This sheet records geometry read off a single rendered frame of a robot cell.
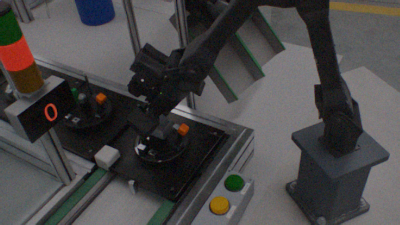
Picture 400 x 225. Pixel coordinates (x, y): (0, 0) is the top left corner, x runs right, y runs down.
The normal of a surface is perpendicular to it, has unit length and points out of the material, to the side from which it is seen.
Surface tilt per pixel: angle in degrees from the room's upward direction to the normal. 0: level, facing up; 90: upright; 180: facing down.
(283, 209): 0
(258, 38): 45
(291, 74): 0
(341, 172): 0
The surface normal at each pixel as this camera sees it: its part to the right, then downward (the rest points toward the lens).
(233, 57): 0.48, -0.23
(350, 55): -0.07, -0.74
